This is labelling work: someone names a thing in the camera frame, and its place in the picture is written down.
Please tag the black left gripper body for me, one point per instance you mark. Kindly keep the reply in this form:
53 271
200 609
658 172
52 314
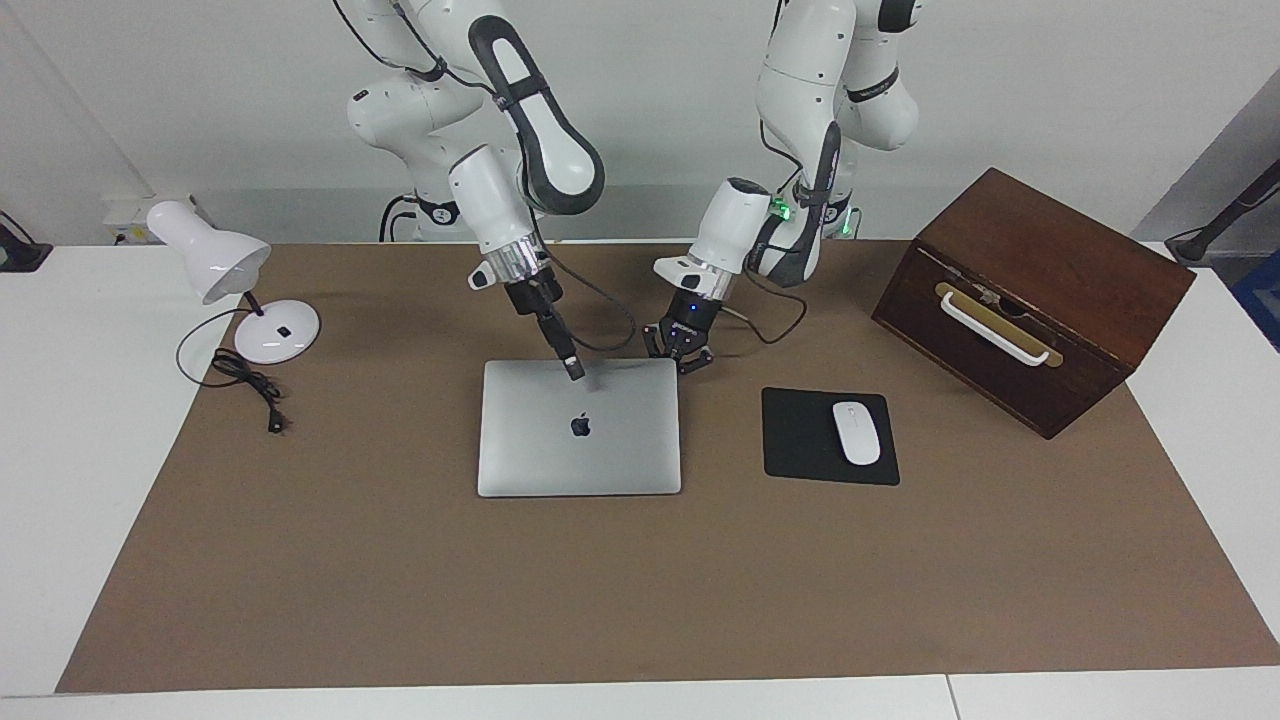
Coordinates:
690 325

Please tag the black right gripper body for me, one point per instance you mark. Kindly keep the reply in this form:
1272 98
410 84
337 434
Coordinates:
540 300

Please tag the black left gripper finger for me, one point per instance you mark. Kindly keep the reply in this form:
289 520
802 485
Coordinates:
654 348
698 364

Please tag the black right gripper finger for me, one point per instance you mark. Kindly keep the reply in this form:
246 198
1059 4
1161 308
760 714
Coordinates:
576 363
566 366

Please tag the silver apple laptop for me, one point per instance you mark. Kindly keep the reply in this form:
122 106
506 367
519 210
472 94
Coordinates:
580 450

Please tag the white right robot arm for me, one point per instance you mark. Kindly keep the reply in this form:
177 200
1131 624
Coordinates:
490 200

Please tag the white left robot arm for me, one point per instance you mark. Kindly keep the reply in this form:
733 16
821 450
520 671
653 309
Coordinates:
800 70

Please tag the black mouse pad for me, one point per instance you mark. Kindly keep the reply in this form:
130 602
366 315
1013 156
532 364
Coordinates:
800 440

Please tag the white computer mouse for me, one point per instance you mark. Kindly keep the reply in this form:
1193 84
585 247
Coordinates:
856 435

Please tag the brown table mat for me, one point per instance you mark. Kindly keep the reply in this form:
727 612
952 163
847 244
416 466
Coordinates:
600 600

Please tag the dark brown wooden box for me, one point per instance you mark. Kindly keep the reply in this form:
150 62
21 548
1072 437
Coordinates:
960 365

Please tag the white desk lamp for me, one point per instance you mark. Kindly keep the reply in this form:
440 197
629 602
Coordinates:
215 255

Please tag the white power socket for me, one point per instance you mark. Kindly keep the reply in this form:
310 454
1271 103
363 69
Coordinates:
125 212

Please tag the black clamp base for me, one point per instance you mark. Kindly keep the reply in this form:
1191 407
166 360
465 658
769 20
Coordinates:
20 255

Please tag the black stand leg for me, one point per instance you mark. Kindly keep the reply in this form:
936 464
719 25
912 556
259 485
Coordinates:
1235 205

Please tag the blue crate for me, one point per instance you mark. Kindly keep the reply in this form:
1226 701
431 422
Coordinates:
1262 295

